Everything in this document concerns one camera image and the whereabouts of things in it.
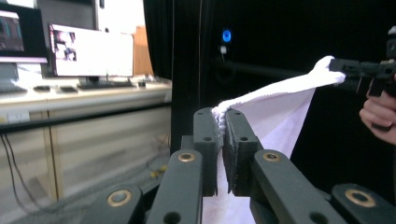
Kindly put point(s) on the blue indicator light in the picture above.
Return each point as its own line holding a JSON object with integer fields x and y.
{"x": 227, "y": 35}

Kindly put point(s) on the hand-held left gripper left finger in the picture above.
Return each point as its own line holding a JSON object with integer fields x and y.
{"x": 208, "y": 140}

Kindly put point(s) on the dark computer monitor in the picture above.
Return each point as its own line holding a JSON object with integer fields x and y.
{"x": 15, "y": 34}

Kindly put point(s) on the black keyboard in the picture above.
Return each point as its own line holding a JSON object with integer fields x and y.
{"x": 106, "y": 84}

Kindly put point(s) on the white plug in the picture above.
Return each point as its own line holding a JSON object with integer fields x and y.
{"x": 223, "y": 49}

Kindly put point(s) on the bright computer monitor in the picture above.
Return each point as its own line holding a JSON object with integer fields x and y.
{"x": 99, "y": 53}

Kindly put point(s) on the white towel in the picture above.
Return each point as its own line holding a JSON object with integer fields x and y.
{"x": 280, "y": 109}

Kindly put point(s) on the white desk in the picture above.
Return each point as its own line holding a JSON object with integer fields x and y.
{"x": 77, "y": 96}

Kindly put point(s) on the brown wooden board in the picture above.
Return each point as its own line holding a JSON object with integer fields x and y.
{"x": 142, "y": 51}

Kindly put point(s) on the white power outlet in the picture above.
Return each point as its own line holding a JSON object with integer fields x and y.
{"x": 18, "y": 117}

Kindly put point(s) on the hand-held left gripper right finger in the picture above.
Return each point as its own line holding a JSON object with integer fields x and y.
{"x": 239, "y": 146}

